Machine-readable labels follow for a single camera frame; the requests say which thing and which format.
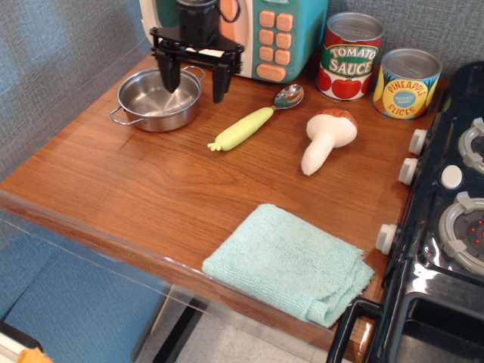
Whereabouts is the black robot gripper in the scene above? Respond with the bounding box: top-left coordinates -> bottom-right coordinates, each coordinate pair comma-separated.
149,3 -> 244,104

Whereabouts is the silver steel pot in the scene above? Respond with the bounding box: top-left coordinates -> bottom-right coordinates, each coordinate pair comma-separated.
110,66 -> 206,133

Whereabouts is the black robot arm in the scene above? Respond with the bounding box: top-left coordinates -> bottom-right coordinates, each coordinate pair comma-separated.
150,1 -> 244,104

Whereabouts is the light blue towel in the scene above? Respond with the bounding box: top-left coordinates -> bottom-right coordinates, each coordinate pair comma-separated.
202,203 -> 374,327

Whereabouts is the teal toy microwave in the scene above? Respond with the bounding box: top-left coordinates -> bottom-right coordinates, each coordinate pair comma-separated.
140,1 -> 328,84

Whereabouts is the toy mushroom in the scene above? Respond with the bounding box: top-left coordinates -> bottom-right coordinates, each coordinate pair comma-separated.
301,108 -> 358,176

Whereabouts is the tomato sauce can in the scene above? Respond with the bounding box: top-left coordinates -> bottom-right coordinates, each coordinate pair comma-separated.
317,12 -> 383,101

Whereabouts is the pineapple slices can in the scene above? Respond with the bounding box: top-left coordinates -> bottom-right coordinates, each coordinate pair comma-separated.
373,48 -> 442,120

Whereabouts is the orange object in black tray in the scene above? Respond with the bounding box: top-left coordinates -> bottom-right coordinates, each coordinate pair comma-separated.
0,321 -> 52,363

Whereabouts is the black toy stove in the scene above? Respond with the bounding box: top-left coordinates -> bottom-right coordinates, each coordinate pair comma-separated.
327,61 -> 483,362

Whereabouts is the spoon with green handle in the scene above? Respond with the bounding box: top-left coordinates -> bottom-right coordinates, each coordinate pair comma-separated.
207,84 -> 305,151

